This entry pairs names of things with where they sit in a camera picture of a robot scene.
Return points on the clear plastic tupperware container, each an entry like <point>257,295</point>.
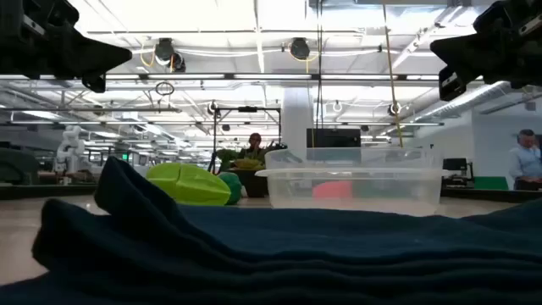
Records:
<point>402,190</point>

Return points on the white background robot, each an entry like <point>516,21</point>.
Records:
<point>71,148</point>

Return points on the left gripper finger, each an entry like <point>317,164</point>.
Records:
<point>89,55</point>

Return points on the green leafy background plant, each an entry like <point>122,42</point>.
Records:
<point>226,156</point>

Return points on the seated person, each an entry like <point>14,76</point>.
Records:
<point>255,140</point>

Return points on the standing person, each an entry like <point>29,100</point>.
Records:
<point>525,161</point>

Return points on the silver ventilation duct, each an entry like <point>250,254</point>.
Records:
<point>466,101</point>

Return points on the dark rounded background object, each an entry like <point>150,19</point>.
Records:
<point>17,167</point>

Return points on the green board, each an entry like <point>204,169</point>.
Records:
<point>491,183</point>

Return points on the dark blue folded cloth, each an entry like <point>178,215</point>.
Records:
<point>271,254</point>

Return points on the black desk monitor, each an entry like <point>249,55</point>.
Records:
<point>455,164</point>

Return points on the black background screen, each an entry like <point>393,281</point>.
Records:
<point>334,137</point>

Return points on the light green toy star fruit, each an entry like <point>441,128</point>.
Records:
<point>190,184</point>

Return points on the potted succulent plant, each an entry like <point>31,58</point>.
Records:
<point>250,182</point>

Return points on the dark green toy vegetable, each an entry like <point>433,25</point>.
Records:
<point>235,188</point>

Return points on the orange toy carrot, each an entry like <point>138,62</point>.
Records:
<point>332,190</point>

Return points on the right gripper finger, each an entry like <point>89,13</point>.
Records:
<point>470,53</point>

